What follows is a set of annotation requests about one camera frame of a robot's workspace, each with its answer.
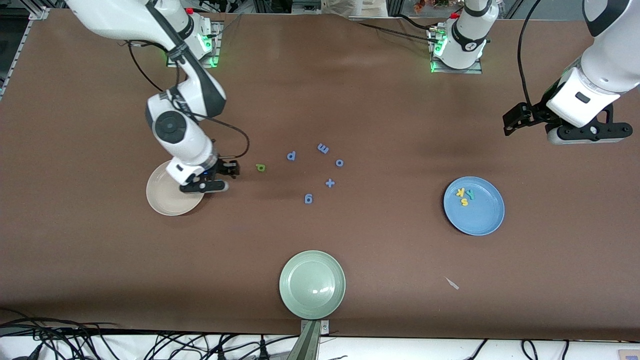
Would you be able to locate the grey metal camera post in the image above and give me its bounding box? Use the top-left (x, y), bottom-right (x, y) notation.
top-left (286, 319), bottom-right (331, 360)

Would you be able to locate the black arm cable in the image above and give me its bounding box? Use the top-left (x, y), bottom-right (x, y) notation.
top-left (120, 40), bottom-right (251, 160)
top-left (517, 0), bottom-right (543, 108)

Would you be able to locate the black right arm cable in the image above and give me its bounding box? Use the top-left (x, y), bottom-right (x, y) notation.
top-left (120, 40), bottom-right (251, 160)

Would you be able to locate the person in beige clothes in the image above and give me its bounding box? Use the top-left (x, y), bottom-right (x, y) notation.
top-left (320, 0), bottom-right (391, 17)

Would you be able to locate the black cable on table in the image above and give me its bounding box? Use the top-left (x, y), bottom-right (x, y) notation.
top-left (356, 15), bottom-right (436, 43)

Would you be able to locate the orange flower decoration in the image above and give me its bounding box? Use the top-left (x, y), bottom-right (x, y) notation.
top-left (413, 0), bottom-right (451, 13)

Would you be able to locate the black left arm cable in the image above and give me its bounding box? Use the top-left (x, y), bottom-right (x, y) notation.
top-left (517, 0), bottom-right (543, 108)

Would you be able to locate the beige round plate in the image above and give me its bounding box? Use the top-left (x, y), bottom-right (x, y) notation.
top-left (146, 160), bottom-right (206, 217)

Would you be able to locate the aluminium frame rail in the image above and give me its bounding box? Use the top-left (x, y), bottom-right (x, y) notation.
top-left (0, 7), bottom-right (51, 101)

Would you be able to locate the blue round plate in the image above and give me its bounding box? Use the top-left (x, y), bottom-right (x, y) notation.
top-left (443, 176), bottom-right (506, 236)

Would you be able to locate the green round plate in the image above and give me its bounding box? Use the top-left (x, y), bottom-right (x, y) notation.
top-left (279, 250), bottom-right (347, 320)

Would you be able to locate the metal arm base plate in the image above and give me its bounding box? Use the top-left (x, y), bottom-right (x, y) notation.
top-left (165, 19), bottom-right (224, 69)
top-left (426, 24), bottom-right (485, 76)

